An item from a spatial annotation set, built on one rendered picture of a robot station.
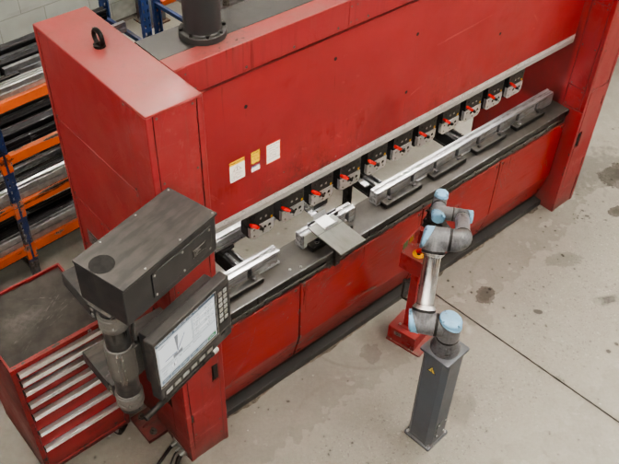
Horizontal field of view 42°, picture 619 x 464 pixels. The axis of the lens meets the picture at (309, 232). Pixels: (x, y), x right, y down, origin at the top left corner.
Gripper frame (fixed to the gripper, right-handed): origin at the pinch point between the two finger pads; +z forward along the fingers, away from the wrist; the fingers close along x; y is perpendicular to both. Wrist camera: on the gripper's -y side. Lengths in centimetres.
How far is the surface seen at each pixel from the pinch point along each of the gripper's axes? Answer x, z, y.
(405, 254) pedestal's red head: 14.8, 6.4, 6.9
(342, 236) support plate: 45, -13, 33
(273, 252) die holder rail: 76, -9, 55
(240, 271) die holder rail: 97, -8, 59
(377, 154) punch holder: 7, -42, 42
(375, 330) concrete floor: 13, 85, 14
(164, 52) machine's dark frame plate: 120, -139, 84
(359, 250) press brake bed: 26.2, 11.6, 30.0
